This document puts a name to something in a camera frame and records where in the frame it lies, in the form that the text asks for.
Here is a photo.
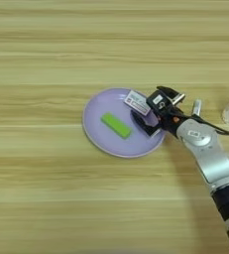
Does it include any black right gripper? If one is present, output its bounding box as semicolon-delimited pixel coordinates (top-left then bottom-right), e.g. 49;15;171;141
129;85;187;138

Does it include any white pink card box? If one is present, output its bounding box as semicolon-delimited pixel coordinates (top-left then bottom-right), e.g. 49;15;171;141
123;89;152;117

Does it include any green rectangular block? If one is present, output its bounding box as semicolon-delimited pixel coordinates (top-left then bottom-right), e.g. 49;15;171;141
100;111;133;140

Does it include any lavender round plate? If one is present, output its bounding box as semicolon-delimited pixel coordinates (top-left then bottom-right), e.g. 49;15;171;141
81;87;168;159

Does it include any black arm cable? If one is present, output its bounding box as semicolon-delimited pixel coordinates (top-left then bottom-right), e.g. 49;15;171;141
197;116;229;140

